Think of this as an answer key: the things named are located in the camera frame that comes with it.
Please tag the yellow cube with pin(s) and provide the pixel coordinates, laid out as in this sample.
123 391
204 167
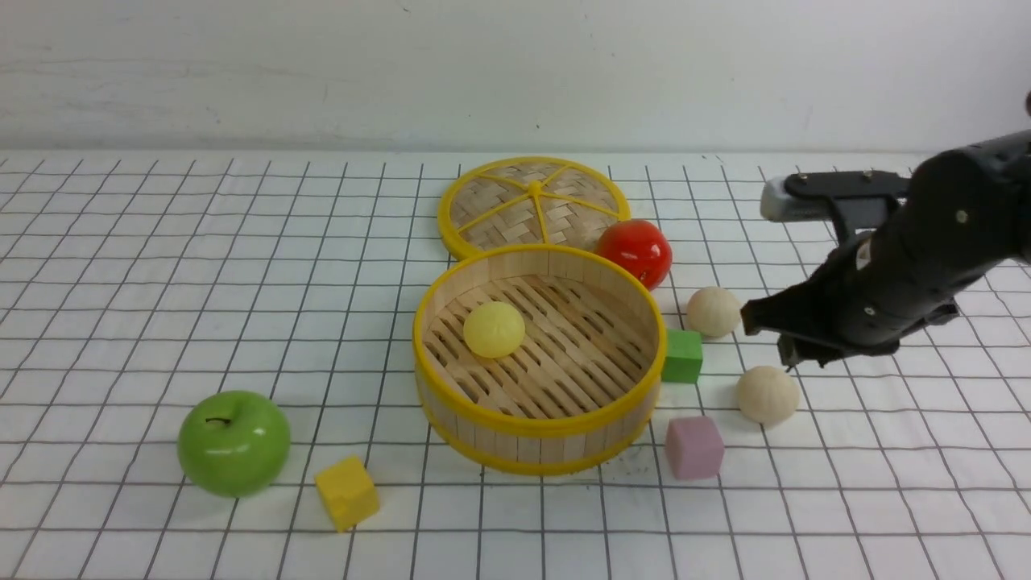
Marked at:
348 493

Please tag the yellow bun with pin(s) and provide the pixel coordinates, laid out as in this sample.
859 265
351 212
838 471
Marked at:
494 329

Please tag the green apple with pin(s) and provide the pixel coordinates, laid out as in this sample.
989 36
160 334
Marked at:
233 444

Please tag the white grid tablecloth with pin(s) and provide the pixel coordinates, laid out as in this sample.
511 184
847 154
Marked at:
135 285

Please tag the red tomato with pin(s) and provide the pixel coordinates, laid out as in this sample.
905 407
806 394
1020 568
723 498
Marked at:
638 246

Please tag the bamboo steamer lid yellow rim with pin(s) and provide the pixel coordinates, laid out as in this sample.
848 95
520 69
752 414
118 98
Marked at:
533 200

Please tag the pink cube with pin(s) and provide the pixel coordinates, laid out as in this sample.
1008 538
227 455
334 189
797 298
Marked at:
694 448

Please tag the green cube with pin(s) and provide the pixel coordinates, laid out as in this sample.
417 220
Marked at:
683 357

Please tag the cream bun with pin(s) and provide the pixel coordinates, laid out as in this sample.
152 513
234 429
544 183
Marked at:
767 395
713 312

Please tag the bamboo steamer tray yellow rim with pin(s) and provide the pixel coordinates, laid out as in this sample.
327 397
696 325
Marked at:
584 381

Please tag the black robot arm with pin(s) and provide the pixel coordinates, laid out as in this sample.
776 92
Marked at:
840 255

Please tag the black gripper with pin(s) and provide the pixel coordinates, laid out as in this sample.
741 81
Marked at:
959 221

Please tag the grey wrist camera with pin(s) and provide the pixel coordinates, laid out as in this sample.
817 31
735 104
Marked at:
851 200

